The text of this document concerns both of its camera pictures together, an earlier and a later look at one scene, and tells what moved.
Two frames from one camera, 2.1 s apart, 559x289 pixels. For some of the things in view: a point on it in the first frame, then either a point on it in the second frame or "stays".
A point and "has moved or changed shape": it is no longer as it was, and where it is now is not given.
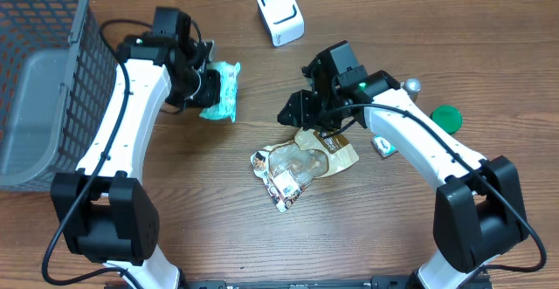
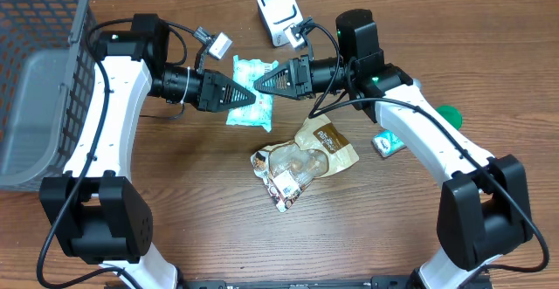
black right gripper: (302, 106) to (300, 77)
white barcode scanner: (280, 13) stays
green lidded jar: (448, 118) stays
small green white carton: (383, 147) stays
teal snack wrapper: (226, 106) has moved or changed shape
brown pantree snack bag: (288, 168) stays
